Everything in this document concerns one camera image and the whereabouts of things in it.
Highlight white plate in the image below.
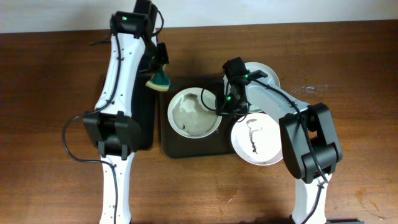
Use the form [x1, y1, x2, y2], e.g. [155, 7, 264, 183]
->
[167, 87, 222, 139]

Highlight small black tray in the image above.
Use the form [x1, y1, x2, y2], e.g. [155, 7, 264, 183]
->
[98, 73, 156, 151]

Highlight pink plate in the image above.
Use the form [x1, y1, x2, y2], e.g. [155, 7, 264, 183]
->
[231, 113, 283, 166]

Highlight green yellow sponge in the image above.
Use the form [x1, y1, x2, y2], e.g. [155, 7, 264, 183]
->
[146, 64, 170, 92]

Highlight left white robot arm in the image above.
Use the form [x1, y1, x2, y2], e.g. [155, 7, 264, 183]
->
[83, 11, 170, 223]

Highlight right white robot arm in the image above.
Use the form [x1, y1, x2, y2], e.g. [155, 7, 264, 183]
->
[216, 57, 343, 223]

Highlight grey-green plate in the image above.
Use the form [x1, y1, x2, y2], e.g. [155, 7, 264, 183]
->
[224, 62, 281, 113]

